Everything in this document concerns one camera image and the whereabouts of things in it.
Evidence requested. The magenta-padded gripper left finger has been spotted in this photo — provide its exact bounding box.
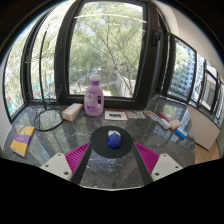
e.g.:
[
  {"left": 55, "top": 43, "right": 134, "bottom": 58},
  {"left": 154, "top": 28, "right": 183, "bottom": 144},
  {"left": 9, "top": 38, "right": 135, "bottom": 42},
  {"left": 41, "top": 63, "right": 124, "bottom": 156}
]
[{"left": 39, "top": 142, "right": 94, "bottom": 185}]

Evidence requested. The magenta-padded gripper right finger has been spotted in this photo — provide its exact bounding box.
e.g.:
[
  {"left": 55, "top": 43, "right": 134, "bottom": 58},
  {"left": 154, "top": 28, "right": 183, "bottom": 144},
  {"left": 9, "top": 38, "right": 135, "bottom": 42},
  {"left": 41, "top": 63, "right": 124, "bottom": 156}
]
[{"left": 132, "top": 142, "right": 184, "bottom": 186}]

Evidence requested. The blue and white computer mouse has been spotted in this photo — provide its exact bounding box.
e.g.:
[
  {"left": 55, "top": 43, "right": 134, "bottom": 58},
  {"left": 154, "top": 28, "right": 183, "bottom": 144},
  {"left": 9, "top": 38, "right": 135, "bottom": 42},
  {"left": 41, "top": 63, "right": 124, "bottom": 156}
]
[{"left": 106, "top": 129, "right": 122, "bottom": 149}]

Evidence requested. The round black mouse pad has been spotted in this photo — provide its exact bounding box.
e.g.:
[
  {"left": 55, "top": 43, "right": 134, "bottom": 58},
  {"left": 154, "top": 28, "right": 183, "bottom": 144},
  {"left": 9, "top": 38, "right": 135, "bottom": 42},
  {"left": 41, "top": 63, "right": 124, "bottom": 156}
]
[{"left": 89, "top": 125, "right": 134, "bottom": 159}]

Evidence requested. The white book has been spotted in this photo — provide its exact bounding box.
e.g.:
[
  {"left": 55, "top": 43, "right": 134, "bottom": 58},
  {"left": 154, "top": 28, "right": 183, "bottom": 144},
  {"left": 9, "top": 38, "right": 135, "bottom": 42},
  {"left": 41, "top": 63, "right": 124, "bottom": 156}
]
[{"left": 156, "top": 118, "right": 172, "bottom": 130}]

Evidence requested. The blue and white box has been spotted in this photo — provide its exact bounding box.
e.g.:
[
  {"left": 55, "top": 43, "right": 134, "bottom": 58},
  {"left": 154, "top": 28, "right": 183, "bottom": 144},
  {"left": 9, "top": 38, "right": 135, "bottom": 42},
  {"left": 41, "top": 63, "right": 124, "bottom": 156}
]
[{"left": 175, "top": 126, "right": 189, "bottom": 140}]

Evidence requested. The teal-edged flat book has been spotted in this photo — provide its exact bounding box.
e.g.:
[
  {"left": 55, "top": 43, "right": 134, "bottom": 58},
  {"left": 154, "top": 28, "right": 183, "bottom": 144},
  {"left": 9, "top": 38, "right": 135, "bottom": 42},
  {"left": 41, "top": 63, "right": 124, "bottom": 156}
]
[{"left": 143, "top": 109, "right": 161, "bottom": 122}]

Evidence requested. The tan book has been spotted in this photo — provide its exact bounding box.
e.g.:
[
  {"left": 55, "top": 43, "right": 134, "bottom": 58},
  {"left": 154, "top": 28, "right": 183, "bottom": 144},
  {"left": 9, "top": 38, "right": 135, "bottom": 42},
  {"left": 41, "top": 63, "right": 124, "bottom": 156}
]
[{"left": 169, "top": 119, "right": 183, "bottom": 130}]

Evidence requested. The printed paper leaflet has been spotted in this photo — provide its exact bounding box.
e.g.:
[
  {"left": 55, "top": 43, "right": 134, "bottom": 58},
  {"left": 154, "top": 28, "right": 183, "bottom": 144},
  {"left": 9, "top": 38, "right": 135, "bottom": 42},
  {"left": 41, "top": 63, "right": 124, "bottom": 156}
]
[{"left": 125, "top": 110, "right": 147, "bottom": 120}]

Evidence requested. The red book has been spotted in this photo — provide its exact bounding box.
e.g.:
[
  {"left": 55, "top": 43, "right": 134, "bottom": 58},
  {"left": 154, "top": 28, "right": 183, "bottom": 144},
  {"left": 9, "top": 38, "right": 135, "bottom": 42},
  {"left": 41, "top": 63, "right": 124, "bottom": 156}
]
[{"left": 157, "top": 111, "right": 177, "bottom": 123}]

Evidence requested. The white and orange carton box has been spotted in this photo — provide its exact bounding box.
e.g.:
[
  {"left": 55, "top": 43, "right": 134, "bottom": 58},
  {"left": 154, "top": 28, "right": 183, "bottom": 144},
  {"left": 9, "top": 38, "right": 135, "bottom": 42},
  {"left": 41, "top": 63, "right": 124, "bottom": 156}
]
[{"left": 61, "top": 102, "right": 84, "bottom": 123}]

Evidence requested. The white card with orange border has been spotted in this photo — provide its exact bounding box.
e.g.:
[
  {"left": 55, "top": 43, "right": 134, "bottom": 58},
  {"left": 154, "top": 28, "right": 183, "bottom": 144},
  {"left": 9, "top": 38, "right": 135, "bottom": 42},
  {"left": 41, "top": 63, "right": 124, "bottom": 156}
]
[{"left": 104, "top": 109, "right": 129, "bottom": 122}]

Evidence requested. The purple detergent bottle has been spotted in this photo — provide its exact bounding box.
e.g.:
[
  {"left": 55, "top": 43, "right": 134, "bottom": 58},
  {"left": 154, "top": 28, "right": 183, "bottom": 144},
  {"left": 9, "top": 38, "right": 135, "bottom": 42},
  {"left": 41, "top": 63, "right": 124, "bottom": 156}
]
[{"left": 83, "top": 73, "right": 105, "bottom": 117}]

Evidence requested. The black cable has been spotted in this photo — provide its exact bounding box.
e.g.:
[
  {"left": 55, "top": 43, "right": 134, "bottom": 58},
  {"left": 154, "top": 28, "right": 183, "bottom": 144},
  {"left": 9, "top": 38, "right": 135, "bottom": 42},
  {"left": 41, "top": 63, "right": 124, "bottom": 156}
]
[{"left": 33, "top": 23, "right": 65, "bottom": 132}]

